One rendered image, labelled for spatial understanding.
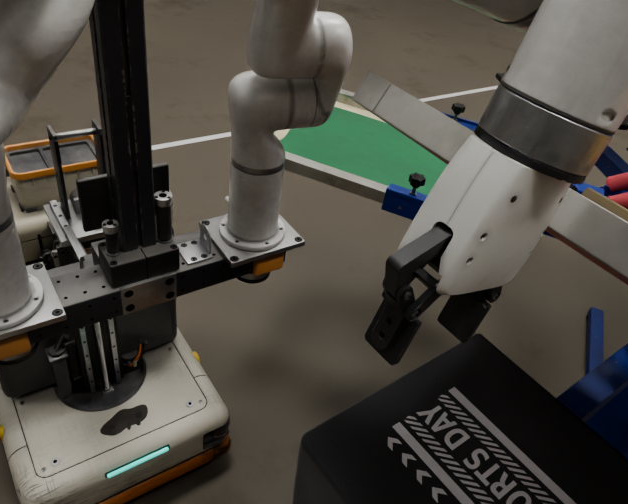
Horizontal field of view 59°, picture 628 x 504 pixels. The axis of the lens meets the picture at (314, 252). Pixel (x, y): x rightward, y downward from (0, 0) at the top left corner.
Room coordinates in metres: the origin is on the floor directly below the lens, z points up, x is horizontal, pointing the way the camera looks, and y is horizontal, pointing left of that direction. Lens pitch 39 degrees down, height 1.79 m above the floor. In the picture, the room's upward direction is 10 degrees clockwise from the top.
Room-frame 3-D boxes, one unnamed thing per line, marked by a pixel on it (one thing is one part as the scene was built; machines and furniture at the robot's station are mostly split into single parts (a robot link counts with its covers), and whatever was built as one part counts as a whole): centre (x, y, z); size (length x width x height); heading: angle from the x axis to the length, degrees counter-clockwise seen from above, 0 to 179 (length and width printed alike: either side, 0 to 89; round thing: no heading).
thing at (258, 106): (0.85, 0.12, 1.37); 0.13 x 0.10 x 0.16; 118
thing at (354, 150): (1.57, -0.31, 1.05); 1.08 x 0.61 x 0.23; 73
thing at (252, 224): (0.86, 0.13, 1.21); 0.16 x 0.13 x 0.15; 40
